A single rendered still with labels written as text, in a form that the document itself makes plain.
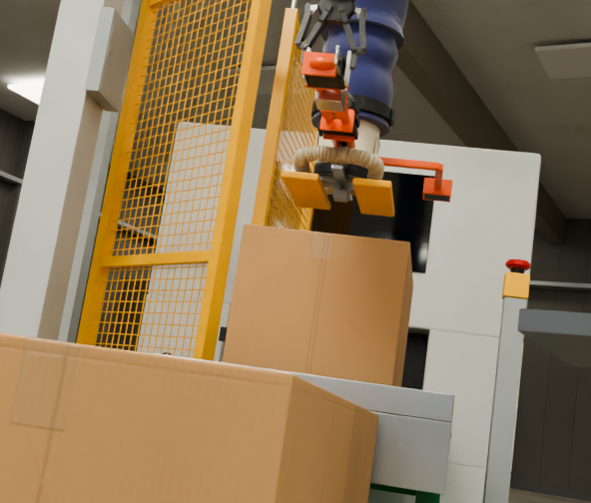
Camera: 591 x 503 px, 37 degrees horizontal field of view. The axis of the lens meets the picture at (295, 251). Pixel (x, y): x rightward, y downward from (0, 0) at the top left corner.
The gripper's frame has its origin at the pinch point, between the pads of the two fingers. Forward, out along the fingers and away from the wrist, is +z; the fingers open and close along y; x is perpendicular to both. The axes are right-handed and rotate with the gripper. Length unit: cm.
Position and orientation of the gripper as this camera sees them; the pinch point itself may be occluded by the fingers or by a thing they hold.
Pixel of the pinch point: (326, 70)
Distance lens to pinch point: 191.4
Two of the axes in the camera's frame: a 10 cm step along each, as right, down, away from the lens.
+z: -1.5, 9.7, -1.9
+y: -9.8, -1.2, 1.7
